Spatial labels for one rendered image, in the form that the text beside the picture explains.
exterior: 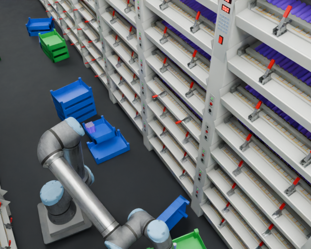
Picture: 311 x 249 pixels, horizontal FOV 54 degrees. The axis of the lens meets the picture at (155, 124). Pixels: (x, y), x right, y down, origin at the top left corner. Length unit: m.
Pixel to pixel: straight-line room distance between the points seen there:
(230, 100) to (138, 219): 0.68
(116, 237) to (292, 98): 0.92
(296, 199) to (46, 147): 1.10
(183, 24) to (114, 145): 1.44
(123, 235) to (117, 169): 1.13
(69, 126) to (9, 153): 1.39
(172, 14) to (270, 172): 0.87
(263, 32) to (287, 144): 0.43
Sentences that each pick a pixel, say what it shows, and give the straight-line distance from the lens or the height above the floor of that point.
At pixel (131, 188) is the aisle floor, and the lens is 2.38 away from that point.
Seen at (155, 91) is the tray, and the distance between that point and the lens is 2.01.
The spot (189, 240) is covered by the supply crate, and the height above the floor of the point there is 0.32.
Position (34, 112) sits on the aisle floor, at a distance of 3.15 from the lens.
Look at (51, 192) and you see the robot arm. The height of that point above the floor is 0.37.
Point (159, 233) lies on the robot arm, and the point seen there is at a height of 0.74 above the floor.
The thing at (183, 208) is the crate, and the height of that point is 0.07.
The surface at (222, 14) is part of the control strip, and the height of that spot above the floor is 1.47.
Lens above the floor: 2.00
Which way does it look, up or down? 46 degrees down
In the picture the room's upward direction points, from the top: 1 degrees counter-clockwise
